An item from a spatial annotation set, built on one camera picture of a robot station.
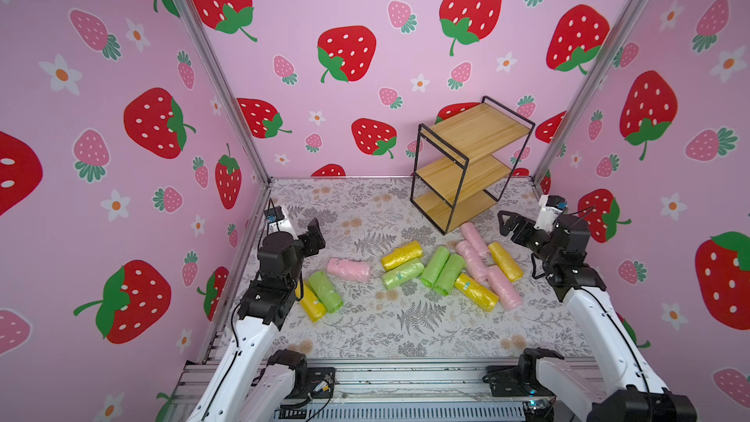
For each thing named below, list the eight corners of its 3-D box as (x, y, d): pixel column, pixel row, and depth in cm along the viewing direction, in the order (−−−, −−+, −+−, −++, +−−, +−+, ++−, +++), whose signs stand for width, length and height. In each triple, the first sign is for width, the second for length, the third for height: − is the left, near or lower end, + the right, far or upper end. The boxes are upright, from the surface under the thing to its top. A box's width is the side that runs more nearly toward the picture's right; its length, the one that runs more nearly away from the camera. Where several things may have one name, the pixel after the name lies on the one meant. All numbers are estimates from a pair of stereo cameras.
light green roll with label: (386, 291, 92) (386, 285, 88) (380, 278, 95) (380, 272, 91) (424, 275, 96) (426, 268, 92) (417, 263, 99) (418, 256, 95)
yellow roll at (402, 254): (385, 273, 96) (385, 266, 93) (380, 258, 100) (379, 251, 96) (424, 260, 99) (425, 253, 96) (417, 246, 103) (418, 239, 99)
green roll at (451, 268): (424, 283, 93) (425, 278, 90) (443, 253, 100) (445, 248, 97) (446, 297, 90) (448, 293, 87) (465, 265, 97) (467, 260, 94)
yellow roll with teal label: (450, 288, 93) (453, 281, 89) (461, 274, 96) (464, 268, 92) (488, 315, 87) (493, 310, 84) (498, 300, 90) (502, 294, 87)
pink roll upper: (479, 264, 97) (481, 260, 95) (459, 229, 106) (460, 224, 104) (491, 260, 98) (493, 256, 96) (470, 226, 107) (472, 221, 105)
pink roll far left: (327, 276, 95) (324, 269, 91) (331, 263, 98) (329, 256, 94) (368, 284, 93) (367, 277, 89) (371, 270, 96) (371, 263, 92)
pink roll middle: (480, 289, 91) (483, 284, 89) (451, 249, 101) (453, 243, 98) (494, 282, 93) (497, 277, 90) (464, 243, 102) (466, 238, 100)
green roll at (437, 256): (413, 278, 94) (413, 274, 92) (431, 246, 102) (432, 241, 100) (432, 288, 92) (433, 284, 89) (449, 254, 100) (450, 249, 97)
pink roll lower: (501, 314, 88) (505, 309, 84) (482, 273, 96) (485, 267, 93) (522, 309, 88) (527, 304, 85) (502, 269, 97) (505, 263, 94)
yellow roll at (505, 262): (509, 284, 93) (513, 280, 90) (484, 250, 101) (487, 245, 98) (522, 279, 94) (526, 274, 91) (496, 245, 102) (499, 240, 100)
